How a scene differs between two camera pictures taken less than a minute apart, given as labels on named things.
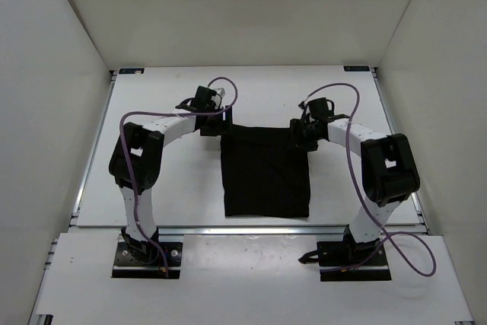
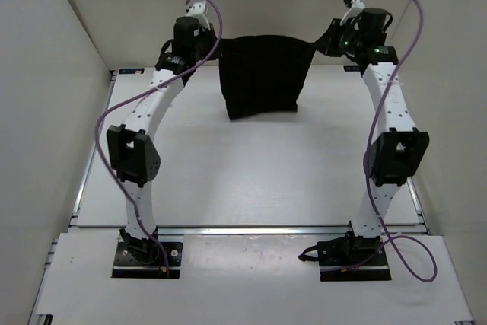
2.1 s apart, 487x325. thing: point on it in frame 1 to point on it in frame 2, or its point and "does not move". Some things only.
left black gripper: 227,125 to 210,31
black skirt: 263,173 to 262,74
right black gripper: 297,142 to 326,46
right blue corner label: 357,68 does not move
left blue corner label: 132,71 does not move
